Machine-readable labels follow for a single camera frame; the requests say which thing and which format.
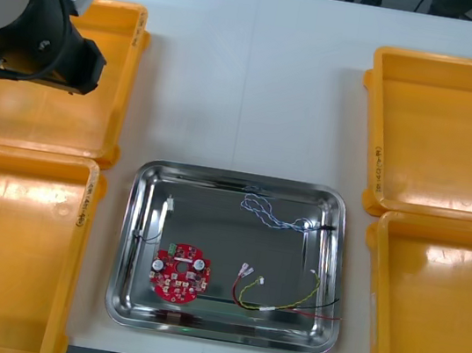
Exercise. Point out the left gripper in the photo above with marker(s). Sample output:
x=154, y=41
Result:
x=83, y=69

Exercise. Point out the round red circuit board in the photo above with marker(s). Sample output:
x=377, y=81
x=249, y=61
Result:
x=179, y=272

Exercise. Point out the yellow-orange plastic bin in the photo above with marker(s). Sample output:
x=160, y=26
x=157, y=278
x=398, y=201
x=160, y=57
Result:
x=438, y=340
x=50, y=113
x=444, y=150
x=5, y=262

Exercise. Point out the steel tray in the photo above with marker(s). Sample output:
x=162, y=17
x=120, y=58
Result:
x=231, y=238

